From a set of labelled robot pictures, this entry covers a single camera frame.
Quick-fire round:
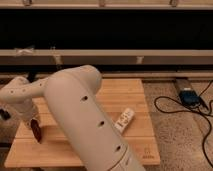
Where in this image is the blue power adapter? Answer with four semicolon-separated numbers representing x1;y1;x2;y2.
179;89;199;106

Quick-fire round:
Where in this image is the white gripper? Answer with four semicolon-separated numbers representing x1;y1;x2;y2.
18;106;40;129

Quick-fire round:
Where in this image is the black cable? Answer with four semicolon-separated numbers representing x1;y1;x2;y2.
153;79;213;169

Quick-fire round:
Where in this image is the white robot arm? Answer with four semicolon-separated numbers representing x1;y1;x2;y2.
0;65;146;171

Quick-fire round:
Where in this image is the wooden cutting board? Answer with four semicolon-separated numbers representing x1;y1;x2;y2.
4;79;160;168

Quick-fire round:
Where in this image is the red chili pepper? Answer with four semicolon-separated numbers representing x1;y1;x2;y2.
30;119;42;143

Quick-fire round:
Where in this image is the grey metal rail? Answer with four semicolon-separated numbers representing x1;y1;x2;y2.
0;49;213;66

